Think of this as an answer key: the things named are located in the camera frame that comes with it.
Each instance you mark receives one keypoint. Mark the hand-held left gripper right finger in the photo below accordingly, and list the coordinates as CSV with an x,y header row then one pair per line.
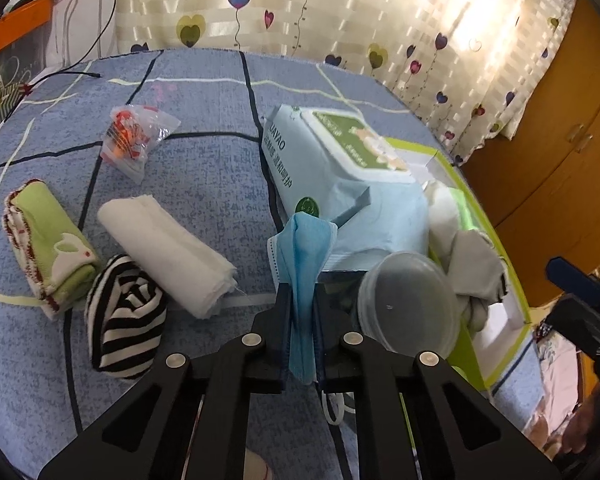
x,y
321,322

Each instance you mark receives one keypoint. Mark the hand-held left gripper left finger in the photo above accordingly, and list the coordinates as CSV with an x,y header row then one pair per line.
x,y
282,312

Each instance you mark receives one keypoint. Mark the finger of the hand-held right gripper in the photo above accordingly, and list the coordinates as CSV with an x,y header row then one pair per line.
x,y
575,280

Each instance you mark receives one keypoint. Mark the blue face mask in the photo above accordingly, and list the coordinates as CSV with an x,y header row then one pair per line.
x,y
305,260

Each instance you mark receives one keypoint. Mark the grey sock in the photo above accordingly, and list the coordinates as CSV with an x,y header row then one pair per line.
x,y
477,265

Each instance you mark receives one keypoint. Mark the green edged white box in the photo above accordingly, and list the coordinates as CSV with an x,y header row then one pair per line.
x,y
480,355

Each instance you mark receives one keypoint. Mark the green rabbit towel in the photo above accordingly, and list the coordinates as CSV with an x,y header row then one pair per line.
x,y
50,240

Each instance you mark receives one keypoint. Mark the round clear plastic container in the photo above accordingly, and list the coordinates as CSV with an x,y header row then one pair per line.
x,y
405,305

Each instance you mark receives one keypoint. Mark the white rolled towel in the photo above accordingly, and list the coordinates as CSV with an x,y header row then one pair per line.
x,y
165,250

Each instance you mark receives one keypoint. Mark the light blue wet wipes pack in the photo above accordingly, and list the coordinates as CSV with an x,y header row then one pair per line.
x,y
330,185

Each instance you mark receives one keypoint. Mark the black white striped sock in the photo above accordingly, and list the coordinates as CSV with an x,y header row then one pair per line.
x,y
125,330

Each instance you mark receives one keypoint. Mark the clear bag with orange pieces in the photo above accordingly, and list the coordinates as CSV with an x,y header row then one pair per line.
x,y
130,135

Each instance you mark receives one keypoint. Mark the blue checked bed sheet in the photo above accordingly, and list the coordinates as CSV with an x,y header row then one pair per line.
x,y
180,85

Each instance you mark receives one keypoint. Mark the heart print curtain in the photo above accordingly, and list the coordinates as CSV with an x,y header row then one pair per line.
x,y
380,20

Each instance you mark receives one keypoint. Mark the small red tassel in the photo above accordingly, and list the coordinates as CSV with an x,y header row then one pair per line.
x,y
24,89

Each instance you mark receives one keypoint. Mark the orange lidded storage bin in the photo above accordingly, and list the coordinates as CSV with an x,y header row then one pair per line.
x,y
20,25

